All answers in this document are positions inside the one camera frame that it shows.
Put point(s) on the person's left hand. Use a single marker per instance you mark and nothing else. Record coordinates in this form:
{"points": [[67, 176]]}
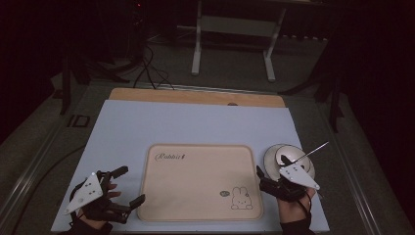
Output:
{"points": [[112, 195]]}

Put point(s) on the white plate with dark rim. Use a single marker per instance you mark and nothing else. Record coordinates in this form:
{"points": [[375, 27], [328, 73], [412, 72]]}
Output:
{"points": [[270, 161]]}

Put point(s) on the small black square frame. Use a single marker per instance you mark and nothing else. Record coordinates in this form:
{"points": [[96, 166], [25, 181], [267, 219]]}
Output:
{"points": [[78, 121]]}

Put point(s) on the person's right black sleeve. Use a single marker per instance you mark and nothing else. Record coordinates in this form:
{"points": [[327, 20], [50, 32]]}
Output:
{"points": [[297, 227]]}

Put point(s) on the person's right hand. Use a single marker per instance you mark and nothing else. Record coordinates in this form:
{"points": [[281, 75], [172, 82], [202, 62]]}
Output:
{"points": [[293, 209]]}

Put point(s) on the pale blue table cover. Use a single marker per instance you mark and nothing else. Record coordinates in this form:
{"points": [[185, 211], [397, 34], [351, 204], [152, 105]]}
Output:
{"points": [[130, 130]]}

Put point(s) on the person's black sleeve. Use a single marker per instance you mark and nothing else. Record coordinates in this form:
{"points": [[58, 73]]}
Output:
{"points": [[88, 229], [297, 227]]}

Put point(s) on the black device with red light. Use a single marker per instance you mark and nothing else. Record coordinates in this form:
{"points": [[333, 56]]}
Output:
{"points": [[137, 26]]}

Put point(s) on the white bowl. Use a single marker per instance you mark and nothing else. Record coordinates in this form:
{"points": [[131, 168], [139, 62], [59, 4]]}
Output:
{"points": [[295, 153]]}

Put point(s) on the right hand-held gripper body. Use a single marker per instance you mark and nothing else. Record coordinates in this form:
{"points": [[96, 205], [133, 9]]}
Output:
{"points": [[298, 176]]}

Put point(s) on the black stand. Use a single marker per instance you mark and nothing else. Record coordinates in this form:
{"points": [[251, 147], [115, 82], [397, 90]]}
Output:
{"points": [[67, 88], [334, 98]]}

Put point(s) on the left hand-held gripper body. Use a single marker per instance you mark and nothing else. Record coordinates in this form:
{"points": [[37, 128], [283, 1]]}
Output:
{"points": [[85, 192]]}

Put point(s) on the slim metal utensil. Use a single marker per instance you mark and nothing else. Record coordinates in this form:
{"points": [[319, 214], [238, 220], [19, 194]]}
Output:
{"points": [[314, 149]]}

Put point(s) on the beige rabbit print placemat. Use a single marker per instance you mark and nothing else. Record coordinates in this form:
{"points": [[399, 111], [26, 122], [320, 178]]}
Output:
{"points": [[195, 186]]}

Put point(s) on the white metal table frame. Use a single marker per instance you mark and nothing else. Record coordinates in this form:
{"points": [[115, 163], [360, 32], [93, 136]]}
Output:
{"points": [[197, 39]]}

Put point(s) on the person's left black sleeve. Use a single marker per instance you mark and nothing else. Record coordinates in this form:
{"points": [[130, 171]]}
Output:
{"points": [[88, 229]]}

